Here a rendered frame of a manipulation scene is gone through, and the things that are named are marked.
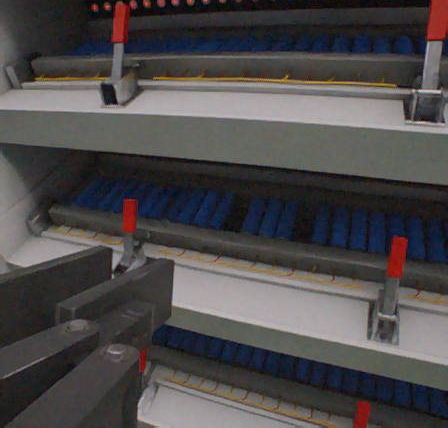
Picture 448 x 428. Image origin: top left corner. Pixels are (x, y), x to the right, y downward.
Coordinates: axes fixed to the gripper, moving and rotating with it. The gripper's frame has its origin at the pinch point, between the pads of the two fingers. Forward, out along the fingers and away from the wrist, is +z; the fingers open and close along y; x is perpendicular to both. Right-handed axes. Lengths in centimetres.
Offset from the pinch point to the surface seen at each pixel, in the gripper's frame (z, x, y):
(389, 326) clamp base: 22.5, -7.3, 14.9
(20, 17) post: 21.9, 21.6, -30.2
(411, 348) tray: 21.3, -8.5, 16.8
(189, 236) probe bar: 25.5, -2.6, -6.8
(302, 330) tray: 21.0, -8.7, 7.2
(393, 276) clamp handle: 21.2, -2.2, 14.3
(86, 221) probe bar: 25.8, -3.0, -21.6
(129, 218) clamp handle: 21.2, -0.7, -12.1
